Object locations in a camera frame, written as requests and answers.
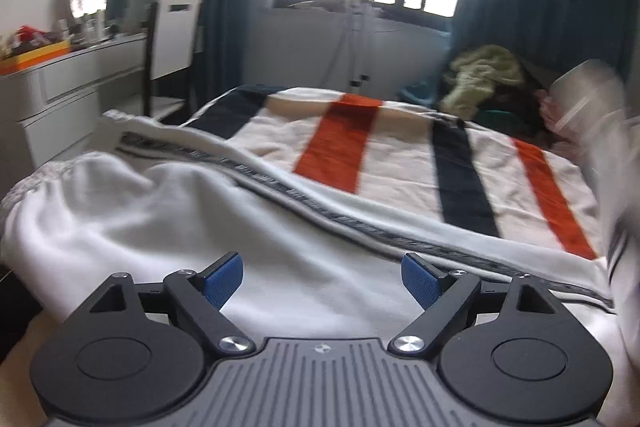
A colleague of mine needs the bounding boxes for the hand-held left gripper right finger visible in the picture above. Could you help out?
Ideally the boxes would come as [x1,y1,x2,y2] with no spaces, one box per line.
[390,252,556,355]

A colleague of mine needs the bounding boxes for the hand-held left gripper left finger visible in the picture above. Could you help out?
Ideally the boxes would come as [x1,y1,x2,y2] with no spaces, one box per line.
[87,251,257,355]

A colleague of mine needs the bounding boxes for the white sweatpants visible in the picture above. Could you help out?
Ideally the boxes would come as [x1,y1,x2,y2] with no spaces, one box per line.
[0,109,636,348]

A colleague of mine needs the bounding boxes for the pink cloth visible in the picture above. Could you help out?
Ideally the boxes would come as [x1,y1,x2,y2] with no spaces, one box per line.
[539,89,560,130]

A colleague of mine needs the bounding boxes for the dark cloth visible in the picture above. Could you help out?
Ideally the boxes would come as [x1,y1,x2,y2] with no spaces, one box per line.
[472,67,568,150]

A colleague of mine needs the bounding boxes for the orange navy striped blanket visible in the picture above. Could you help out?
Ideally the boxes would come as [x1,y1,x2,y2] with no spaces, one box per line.
[187,84,608,260]

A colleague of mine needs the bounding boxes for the yellow-green knit garment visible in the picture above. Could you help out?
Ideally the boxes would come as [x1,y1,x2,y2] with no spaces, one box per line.
[440,45,527,120]

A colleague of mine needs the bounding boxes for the white dresser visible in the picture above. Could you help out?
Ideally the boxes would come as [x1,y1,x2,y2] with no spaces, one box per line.
[0,31,153,170]

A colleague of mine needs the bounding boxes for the white tripod stand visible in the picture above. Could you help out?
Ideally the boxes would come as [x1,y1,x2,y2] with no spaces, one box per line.
[327,0,383,94]

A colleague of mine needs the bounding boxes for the orange box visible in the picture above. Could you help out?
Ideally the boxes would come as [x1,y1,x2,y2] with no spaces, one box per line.
[0,41,72,76]

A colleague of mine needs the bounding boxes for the white chair with dark frame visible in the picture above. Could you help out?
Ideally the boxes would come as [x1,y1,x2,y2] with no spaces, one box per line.
[141,0,205,120]

